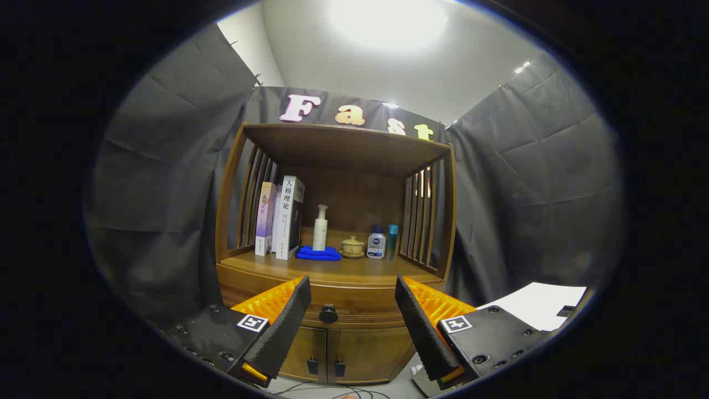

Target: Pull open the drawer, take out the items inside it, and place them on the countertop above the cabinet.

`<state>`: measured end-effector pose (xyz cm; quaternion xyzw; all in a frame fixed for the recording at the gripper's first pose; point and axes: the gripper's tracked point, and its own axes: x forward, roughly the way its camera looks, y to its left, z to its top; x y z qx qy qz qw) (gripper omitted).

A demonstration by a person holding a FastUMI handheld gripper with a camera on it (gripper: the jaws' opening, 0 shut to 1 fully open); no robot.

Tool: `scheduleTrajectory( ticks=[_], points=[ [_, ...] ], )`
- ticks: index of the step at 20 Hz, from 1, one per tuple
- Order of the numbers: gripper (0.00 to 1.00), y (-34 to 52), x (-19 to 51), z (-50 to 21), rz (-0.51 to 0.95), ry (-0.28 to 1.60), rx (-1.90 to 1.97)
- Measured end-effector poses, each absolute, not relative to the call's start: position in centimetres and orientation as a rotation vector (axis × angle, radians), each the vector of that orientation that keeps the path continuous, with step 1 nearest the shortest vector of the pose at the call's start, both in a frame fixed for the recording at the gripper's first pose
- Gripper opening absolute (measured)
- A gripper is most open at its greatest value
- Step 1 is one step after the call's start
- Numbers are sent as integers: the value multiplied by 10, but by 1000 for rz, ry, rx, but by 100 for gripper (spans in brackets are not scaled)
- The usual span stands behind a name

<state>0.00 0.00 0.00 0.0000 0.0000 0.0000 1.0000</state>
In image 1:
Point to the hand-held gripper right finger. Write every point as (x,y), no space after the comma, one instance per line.
(421,327)

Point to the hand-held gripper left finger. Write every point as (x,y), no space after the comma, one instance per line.
(288,327)

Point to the wooden drawer with black knob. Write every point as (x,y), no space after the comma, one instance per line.
(354,299)

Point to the wooden cabinet door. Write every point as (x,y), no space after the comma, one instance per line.
(304,346)
(371,352)

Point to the wooden countertop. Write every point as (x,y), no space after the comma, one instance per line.
(360,270)

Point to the wooden cabinet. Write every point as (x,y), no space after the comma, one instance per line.
(343,149)

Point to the grey slatted chair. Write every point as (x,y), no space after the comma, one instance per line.
(424,385)

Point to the folded blue cloth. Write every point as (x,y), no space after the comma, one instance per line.
(318,254)

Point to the teal bottle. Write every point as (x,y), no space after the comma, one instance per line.
(392,241)

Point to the white lotion bottle blue cap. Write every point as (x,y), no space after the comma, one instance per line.
(376,246)

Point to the white pump bottle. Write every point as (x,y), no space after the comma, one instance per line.
(319,235)

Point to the beige lidded teacup with saucer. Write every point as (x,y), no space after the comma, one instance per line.
(352,246)

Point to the thick white book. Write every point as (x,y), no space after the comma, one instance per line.
(285,221)

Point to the purple book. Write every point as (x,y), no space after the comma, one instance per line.
(265,221)

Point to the white table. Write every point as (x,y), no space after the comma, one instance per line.
(532,305)

